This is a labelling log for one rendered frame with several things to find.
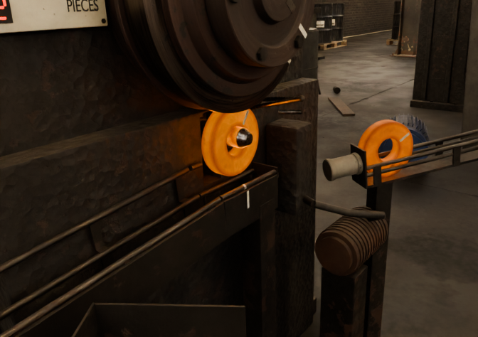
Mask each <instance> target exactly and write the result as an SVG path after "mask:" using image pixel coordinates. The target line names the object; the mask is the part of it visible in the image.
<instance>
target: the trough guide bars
mask: <svg viewBox="0 0 478 337"><path fill-rule="evenodd" d="M473 134H478V129H477V130H473V131H470V132H465V133H461V134H456V135H452V136H449V137H444V138H440V139H435V140H432V141H426V142H423V143H419V144H414V145H413V149H416V148H420V147H424V146H429V145H432V144H435V146H433V147H429V148H426V149H421V150H417V151H413V152H412V154H411V155H410V156H404V157H401V158H398V159H393V160H390V161H384V162H380V163H377V164H372V165H369V166H367V170H371V169H373V171H372V172H367V178H368V177H371V176H372V177H373V184H374V187H377V186H382V180H381V174H382V173H388V172H391V171H395V170H398V169H404V168H407V167H410V166H415V165H418V164H423V163H427V162H430V161H435V160H438V159H443V158H447V157H450V156H452V164H453V167H456V166H460V154H463V153H467V152H470V151H475V150H478V146H473V147H470V148H466V149H461V147H463V146H469V145H472V144H477V143H478V136H475V137H470V138H467V139H462V140H459V141H453V142H450V143H446V144H443V142H444V141H449V140H453V139H458V138H461V137H467V136H470V135H473ZM449 150H452V152H449V153H446V154H444V153H443V152H444V151H449ZM390 152H391V150H390V151H384V152H381V153H378V157H382V156H387V155H389V153H390ZM431 154H435V156H432V157H429V158H426V159H421V160H417V161H412V162H409V163H406V164H401V165H397V166H392V167H389V168H384V169H381V167H382V166H387V165H391V164H396V163H400V162H403V161H408V160H411V159H416V158H420V157H423V156H428V155H431Z"/></svg>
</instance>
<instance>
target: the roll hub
mask: <svg viewBox="0 0 478 337"><path fill-rule="evenodd" d="M205 2H206V9H207V13H208V17H209V21H210V23H211V27H212V29H213V32H214V33H215V35H216V38H217V39H218V42H219V43H220V45H221V46H222V48H223V49H224V51H225V52H226V53H227V54H228V55H229V56H230V57H231V58H232V59H234V60H235V61H237V62H239V63H241V64H243V65H248V66H256V67H266V68H274V67H277V66H280V65H283V64H285V63H286V62H287V61H289V60H290V59H291V58H292V57H293V56H294V55H295V54H296V53H297V51H298V50H299V49H300V48H298V47H295V43H294V40H295V38H296V36H303V34H302V32H301V31H300V29H299V25H300V24H301V25H302V27H303V28H304V30H305V31H306V33H308V30H309V27H310V24H311V22H312V17H313V13H314V5H315V0H240V1H239V2H238V3H233V2H230V0H205ZM303 39H305V37H304V36H303ZM259 48H266V49H267V54H268V56H267V58H266V60H265V61H264V60H258V58H257V52H258V49H259Z"/></svg>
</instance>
